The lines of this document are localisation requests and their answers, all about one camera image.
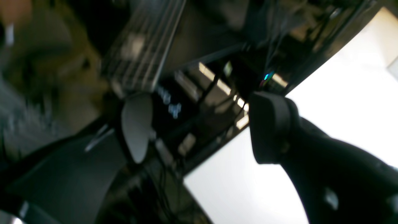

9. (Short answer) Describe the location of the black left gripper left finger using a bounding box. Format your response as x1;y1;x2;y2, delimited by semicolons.
6;93;153;224

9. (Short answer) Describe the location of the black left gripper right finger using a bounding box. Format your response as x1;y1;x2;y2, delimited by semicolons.
249;92;398;224

